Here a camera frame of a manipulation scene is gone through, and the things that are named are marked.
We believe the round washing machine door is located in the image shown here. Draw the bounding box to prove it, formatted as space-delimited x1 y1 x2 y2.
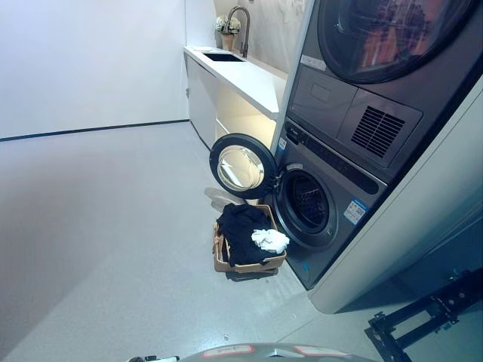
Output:
208 133 283 201

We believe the tan laundry basket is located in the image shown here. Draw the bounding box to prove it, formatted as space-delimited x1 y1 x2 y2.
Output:
213 204 288 274

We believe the grey front-load washing machine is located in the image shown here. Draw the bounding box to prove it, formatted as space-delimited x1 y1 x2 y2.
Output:
266 118 389 291

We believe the black garment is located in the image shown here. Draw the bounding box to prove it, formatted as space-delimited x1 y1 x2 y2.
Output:
215 203 280 267

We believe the white crumpled cloth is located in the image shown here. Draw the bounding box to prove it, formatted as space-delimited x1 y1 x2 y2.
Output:
251 228 291 255

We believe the white counter cabinet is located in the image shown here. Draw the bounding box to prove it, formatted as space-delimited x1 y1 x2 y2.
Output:
183 44 289 152

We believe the black rectangular sink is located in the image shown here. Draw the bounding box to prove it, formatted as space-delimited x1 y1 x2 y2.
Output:
202 52 245 63

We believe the potted white flower plant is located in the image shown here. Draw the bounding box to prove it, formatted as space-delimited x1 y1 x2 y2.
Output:
214 14 242 51

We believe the bronze gooseneck faucet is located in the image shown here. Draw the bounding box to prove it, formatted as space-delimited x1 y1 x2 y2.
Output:
226 5 251 59

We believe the grey stacked dryer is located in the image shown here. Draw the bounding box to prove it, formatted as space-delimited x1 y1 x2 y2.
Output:
287 0 483 186

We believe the grey robot torso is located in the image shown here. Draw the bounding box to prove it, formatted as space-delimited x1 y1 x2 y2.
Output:
128 342 383 362

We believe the white appliance enclosure cabinet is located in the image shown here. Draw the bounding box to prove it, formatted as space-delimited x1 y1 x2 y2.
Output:
269 0 483 315

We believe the black metal frame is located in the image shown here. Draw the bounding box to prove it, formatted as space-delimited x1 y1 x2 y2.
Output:
364 268 483 362

